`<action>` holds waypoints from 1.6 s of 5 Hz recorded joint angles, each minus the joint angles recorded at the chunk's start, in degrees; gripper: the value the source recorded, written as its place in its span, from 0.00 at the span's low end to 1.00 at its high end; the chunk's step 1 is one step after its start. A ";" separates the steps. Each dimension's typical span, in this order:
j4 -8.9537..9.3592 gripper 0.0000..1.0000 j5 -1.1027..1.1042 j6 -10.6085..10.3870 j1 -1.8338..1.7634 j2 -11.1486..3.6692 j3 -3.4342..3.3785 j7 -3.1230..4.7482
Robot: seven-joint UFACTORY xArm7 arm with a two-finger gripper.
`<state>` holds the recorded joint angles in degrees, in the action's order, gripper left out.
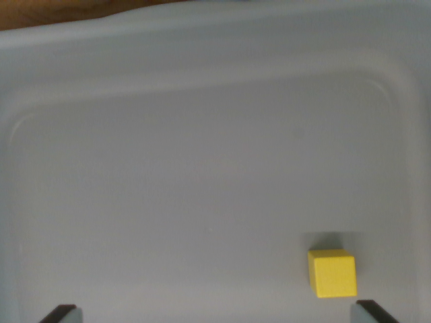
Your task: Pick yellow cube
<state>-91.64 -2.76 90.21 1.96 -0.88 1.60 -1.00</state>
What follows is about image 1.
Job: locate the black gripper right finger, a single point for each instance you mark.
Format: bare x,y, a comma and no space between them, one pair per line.
368,313

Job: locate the yellow cube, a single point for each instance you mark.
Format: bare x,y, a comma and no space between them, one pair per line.
333,274

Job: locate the grey plastic bin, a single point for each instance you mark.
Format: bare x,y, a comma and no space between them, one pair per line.
202,151

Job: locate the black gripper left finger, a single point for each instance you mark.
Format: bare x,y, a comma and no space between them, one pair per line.
64,314

